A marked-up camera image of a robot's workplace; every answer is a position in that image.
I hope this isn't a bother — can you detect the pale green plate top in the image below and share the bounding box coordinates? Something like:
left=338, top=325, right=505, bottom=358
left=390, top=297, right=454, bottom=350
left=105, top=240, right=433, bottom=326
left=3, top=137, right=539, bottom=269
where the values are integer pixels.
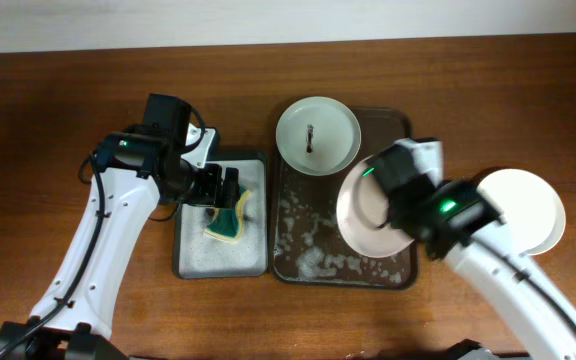
left=276, top=96, right=362, bottom=176

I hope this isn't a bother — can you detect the pink white plate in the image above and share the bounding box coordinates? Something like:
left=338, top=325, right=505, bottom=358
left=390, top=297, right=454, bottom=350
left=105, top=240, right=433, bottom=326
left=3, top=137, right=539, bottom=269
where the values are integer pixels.
left=336, top=157, right=412, bottom=258

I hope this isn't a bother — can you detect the green yellow sponge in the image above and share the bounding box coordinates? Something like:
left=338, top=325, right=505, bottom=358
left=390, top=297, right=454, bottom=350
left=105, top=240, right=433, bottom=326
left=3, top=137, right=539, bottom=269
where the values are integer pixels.
left=204, top=187, right=251, bottom=243

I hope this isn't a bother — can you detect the small black soapy tray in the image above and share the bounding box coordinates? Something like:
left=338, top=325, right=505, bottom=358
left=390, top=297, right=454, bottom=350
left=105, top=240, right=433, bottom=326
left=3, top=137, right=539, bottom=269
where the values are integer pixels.
left=172, top=151, right=268, bottom=279

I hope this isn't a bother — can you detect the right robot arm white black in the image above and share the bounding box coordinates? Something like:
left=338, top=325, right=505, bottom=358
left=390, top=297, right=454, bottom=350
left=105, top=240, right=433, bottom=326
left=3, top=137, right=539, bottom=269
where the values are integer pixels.
left=388, top=176, right=576, bottom=359

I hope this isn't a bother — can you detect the white plate front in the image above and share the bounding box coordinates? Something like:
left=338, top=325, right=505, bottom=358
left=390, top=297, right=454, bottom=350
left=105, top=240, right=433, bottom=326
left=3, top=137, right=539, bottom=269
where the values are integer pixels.
left=477, top=168, right=566, bottom=256

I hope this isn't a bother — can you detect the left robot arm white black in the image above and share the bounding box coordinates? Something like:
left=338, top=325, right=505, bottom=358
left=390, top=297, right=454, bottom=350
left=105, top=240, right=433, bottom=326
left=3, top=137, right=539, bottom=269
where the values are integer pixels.
left=0, top=127, right=239, bottom=359

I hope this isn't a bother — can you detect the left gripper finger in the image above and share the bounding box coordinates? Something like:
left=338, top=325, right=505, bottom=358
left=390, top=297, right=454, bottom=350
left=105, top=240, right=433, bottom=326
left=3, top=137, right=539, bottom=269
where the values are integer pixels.
left=222, top=167, right=241, bottom=208
left=210, top=165, right=223, bottom=206

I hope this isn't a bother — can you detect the large brown serving tray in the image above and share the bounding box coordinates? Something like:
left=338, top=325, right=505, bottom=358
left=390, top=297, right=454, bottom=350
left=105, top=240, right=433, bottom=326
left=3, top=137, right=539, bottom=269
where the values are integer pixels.
left=269, top=106, right=418, bottom=291

